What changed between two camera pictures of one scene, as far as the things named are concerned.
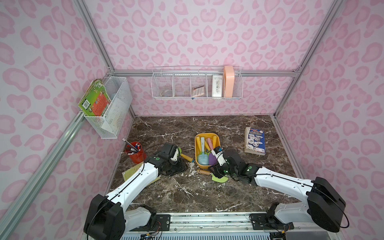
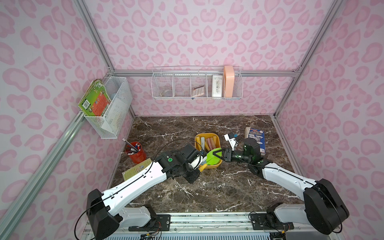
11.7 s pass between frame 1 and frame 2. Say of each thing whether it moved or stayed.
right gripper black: moved
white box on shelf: stayed
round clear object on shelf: stayed
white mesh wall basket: stayed
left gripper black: moved
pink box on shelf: stayed
